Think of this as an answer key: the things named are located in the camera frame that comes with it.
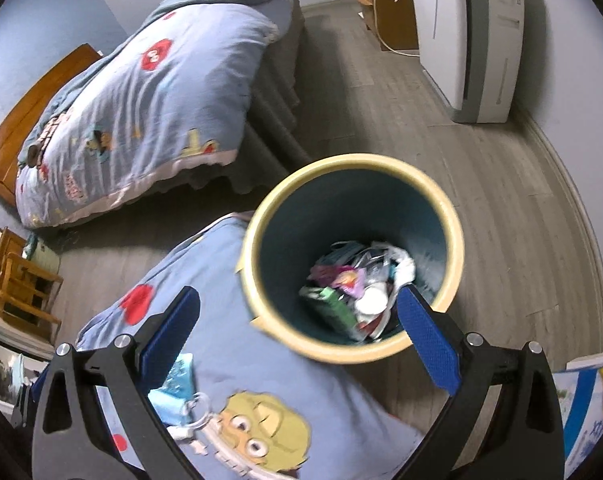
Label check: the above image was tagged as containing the white tissue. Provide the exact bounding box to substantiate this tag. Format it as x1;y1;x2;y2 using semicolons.
355;282;391;317

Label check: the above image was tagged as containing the clear plastic bag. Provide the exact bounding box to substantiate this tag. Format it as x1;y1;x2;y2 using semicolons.
365;242;415;287

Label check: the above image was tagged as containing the small wooden chair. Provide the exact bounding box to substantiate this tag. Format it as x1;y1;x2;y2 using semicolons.
0;226;65;345

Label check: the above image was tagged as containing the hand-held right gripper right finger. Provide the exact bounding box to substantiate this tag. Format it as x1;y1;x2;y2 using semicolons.
395;284;567;480

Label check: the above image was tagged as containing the white air purifier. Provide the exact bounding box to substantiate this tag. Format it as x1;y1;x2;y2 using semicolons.
406;0;527;125

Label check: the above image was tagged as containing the white cable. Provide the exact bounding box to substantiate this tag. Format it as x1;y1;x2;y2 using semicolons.
372;0;421;57

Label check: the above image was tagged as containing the blue face mask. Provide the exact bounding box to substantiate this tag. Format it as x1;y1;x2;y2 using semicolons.
146;352;215;442

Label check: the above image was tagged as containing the blue bin with yellow rim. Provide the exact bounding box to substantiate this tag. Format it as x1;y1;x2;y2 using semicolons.
240;153;466;365

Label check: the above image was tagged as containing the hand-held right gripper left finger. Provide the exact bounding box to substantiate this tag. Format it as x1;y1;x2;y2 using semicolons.
30;285;205;480

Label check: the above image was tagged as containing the blue cartoon print blanket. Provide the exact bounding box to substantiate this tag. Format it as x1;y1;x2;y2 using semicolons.
74;212;428;480

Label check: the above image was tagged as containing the wooden headboard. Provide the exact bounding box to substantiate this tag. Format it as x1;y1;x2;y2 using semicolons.
0;43;105;209

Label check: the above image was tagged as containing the green packet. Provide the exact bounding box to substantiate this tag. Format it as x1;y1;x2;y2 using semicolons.
300;285;361;345

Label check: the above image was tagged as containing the blue printed duvet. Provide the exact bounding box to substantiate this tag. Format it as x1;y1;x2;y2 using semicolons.
16;4;283;231

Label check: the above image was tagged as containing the pink snack wrapper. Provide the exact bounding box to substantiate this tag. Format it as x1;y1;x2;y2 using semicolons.
308;264;368;292

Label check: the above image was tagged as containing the wooden cabinet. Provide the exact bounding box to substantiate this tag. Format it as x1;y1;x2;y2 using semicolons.
350;0;421;52

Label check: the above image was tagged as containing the dark grey bed skirt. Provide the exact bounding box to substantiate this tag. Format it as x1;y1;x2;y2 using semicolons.
189;0;313;197

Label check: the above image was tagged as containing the printed box with blue edge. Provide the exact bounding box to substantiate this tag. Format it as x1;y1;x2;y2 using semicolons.
551;347;603;472

